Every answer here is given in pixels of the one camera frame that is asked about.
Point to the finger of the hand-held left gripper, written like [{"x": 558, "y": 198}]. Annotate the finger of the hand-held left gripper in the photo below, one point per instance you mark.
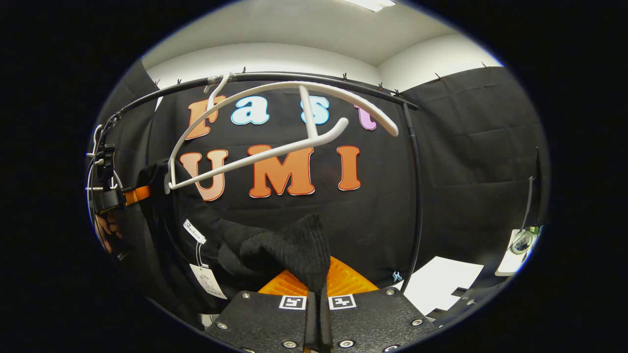
[{"x": 137, "y": 195}]

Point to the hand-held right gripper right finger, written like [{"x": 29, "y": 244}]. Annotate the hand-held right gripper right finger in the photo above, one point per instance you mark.
[{"x": 326, "y": 328}]

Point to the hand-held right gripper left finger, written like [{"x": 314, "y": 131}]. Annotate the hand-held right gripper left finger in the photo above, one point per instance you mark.
[{"x": 312, "y": 328}]

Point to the black ribbed jacket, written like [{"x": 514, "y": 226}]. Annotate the black ribbed jacket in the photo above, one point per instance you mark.
[{"x": 274, "y": 250}]

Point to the white clothes hanger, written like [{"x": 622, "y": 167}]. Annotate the white clothes hanger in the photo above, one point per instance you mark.
[
  {"x": 94, "y": 139},
  {"x": 308, "y": 113}
]

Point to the black clothes rack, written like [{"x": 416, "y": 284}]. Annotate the black clothes rack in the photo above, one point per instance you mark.
[{"x": 274, "y": 76}]

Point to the small blue clip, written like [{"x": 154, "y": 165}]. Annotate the small blue clip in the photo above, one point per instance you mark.
[{"x": 396, "y": 277}]

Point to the white flat board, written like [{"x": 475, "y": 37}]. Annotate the white flat board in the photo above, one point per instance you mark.
[{"x": 441, "y": 284}]

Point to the small white table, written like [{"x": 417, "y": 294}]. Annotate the small white table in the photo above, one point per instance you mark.
[{"x": 510, "y": 264}]

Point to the black backdrop cloth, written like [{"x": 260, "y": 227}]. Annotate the black backdrop cloth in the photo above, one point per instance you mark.
[{"x": 466, "y": 171}]

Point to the round bowl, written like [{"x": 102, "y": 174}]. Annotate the round bowl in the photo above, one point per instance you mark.
[{"x": 522, "y": 242}]

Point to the black monitor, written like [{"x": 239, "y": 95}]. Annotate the black monitor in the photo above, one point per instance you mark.
[{"x": 539, "y": 196}]

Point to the ceiling light panel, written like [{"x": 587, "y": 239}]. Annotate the ceiling light panel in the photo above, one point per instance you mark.
[{"x": 373, "y": 4}]

